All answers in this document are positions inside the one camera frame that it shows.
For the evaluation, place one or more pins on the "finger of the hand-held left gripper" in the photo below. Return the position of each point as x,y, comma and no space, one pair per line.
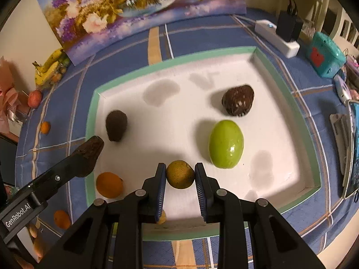
56,173

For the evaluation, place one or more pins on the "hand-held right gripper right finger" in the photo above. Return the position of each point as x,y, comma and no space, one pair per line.
201,190

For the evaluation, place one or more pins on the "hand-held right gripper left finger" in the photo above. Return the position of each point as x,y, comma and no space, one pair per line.
160,190

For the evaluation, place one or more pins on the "brown kiwi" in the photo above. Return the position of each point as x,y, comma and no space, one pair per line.
180,173

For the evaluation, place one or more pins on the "dark long avocado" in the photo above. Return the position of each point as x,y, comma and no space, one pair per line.
91,148

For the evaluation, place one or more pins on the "green mango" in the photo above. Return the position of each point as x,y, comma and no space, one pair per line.
225,144

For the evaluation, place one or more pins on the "white tray with green rim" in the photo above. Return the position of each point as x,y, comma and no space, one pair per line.
174,117

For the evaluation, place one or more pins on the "person's left hand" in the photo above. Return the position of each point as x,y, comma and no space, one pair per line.
39,246

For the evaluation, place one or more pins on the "small yellow fruit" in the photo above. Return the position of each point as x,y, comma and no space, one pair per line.
162,217

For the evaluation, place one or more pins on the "small orange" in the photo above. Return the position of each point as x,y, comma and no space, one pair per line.
45,127

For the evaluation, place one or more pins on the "yellow-green fruit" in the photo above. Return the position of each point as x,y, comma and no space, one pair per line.
115,227

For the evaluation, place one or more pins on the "small dark avocado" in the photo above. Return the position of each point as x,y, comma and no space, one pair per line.
116,126

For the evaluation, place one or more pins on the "red apple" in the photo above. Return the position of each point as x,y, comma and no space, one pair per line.
35,98

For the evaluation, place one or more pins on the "pink bouquet wrap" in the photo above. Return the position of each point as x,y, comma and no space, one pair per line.
11,98

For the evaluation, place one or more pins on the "large brown scaly fruit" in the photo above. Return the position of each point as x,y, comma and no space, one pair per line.
238,101

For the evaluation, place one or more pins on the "bunch of bananas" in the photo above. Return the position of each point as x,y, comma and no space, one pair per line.
47,70

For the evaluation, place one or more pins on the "white phone stand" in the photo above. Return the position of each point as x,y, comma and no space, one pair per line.
338,134

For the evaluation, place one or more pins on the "smartphone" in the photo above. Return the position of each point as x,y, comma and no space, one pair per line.
354,159

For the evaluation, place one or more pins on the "white power strip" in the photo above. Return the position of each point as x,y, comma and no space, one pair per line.
289,49

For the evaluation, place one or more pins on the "white power bank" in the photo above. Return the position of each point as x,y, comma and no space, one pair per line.
342,89

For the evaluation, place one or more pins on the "floral painting poster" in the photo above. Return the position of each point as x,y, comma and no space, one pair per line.
126,11

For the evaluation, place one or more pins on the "teal box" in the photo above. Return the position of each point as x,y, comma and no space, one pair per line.
325,54

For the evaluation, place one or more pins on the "black charger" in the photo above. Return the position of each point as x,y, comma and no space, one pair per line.
289,26

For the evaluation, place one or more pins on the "pink plastic bag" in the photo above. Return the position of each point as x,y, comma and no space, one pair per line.
308,28

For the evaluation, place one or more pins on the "white lattice chair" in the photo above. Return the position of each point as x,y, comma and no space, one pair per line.
345,28

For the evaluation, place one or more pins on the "white wooden rack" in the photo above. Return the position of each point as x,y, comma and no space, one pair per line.
322,2

